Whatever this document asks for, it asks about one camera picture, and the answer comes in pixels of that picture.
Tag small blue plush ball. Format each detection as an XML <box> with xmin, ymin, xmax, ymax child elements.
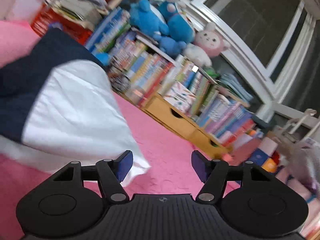
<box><xmin>96</xmin><ymin>52</ymin><xmax>111</xmax><ymax>66</ymax></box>

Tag row of tall blue books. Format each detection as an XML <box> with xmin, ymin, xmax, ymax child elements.
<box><xmin>85</xmin><ymin>7</ymin><xmax>131</xmax><ymax>53</ymax></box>

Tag blue printed carton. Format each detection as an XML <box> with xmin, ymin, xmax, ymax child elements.
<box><xmin>247</xmin><ymin>136</ymin><xmax>278</xmax><ymax>168</ymax></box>

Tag blue white plush toy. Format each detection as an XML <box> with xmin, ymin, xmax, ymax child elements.
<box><xmin>129</xmin><ymin>0</ymin><xmax>170</xmax><ymax>40</ymax></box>

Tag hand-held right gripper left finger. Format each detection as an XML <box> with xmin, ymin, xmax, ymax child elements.
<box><xmin>51</xmin><ymin>150</ymin><xmax>134</xmax><ymax>204</ymax></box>

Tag row of green spined books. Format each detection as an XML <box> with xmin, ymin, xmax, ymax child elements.
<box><xmin>162</xmin><ymin>57</ymin><xmax>218</xmax><ymax>120</ymax></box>

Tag wooden drawer organizer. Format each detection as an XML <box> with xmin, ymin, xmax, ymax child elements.
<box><xmin>144</xmin><ymin>92</ymin><xmax>233</xmax><ymax>160</ymax></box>

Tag red plastic crate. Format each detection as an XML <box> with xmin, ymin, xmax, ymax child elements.
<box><xmin>30</xmin><ymin>4</ymin><xmax>93</xmax><ymax>44</ymax></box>

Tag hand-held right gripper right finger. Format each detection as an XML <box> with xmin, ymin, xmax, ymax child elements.
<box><xmin>191</xmin><ymin>150</ymin><xmax>273</xmax><ymax>205</ymax></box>

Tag colourful printed card box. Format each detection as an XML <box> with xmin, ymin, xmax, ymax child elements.
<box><xmin>162</xmin><ymin>81</ymin><xmax>197</xmax><ymax>114</ymax></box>

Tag pink rabbit plush toy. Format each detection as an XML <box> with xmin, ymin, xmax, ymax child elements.
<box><xmin>185</xmin><ymin>22</ymin><xmax>232</xmax><ymax>67</ymax></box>

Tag pink printed blanket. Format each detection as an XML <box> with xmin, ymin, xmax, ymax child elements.
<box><xmin>0</xmin><ymin>20</ymin><xmax>240</xmax><ymax>240</ymax></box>

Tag stack of blue folders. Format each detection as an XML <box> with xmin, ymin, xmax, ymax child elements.
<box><xmin>219</xmin><ymin>73</ymin><xmax>254</xmax><ymax>103</ymax></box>

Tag white navy striped jacket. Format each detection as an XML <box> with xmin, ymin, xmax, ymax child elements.
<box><xmin>0</xmin><ymin>27</ymin><xmax>152</xmax><ymax>188</ymax></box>

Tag stack of papers and booklets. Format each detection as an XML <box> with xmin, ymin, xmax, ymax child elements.
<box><xmin>45</xmin><ymin>0</ymin><xmax>105</xmax><ymax>28</ymax></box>

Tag white pipe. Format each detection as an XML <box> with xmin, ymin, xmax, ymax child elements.
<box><xmin>282</xmin><ymin>108</ymin><xmax>318</xmax><ymax>136</ymax></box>

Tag pink cardboard box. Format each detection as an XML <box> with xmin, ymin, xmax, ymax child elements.
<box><xmin>232</xmin><ymin>137</ymin><xmax>263</xmax><ymax>166</ymax></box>

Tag dark small toy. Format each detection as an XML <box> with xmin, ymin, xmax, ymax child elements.
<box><xmin>109</xmin><ymin>59</ymin><xmax>132</xmax><ymax>92</ymax></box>

